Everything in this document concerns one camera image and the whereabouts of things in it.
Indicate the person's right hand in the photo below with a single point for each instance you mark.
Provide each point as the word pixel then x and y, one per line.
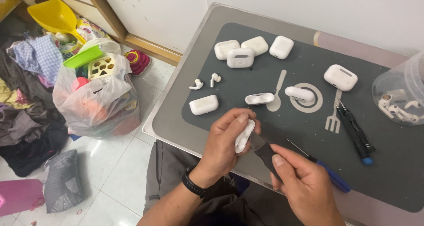
pixel 308 186

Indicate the person's left hand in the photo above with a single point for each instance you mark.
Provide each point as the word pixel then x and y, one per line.
pixel 218 146

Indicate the white earbud case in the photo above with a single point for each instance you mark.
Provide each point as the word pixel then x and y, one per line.
pixel 240 58
pixel 255 44
pixel 299 93
pixel 243 138
pixel 203 105
pixel 224 49
pixel 340 77
pixel 281 47

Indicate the black wristband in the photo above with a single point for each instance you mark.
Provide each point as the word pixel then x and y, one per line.
pixel 192 184

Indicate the person's grey trousers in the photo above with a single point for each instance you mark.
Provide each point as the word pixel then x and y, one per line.
pixel 165 173

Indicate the dark grey cutlery-print mat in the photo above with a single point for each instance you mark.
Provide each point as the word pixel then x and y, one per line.
pixel 364 166

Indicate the open white earbud case shell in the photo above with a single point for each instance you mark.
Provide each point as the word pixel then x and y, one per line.
pixel 260 99

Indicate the white earbud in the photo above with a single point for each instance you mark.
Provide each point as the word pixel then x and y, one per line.
pixel 412 104
pixel 214 78
pixel 385 106
pixel 197 84
pixel 402 114

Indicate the black screwdriver with blue cap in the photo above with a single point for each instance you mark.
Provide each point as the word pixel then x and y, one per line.
pixel 354 133

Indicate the pink stacked toy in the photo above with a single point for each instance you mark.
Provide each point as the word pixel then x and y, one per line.
pixel 138 61

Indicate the clear plastic bag of toys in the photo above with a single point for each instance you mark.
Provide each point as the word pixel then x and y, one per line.
pixel 96 103

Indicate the clear plastic jar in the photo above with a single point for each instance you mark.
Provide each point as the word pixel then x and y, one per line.
pixel 400 87

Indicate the beige shape sorter toy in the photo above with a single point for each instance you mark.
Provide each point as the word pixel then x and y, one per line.
pixel 101 67

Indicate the grey cloth bag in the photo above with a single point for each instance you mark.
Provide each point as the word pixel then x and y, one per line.
pixel 63 183

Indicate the green plastic toy piece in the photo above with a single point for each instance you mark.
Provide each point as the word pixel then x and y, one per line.
pixel 82 56

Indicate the heap of clothes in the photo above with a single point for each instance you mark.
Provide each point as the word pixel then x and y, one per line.
pixel 26 113

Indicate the pink plastic board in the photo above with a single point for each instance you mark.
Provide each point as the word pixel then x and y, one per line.
pixel 20 196

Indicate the yellow plastic scoop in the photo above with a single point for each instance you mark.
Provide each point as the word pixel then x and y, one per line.
pixel 54 15

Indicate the wooden door frame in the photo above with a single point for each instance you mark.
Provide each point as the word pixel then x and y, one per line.
pixel 109 20

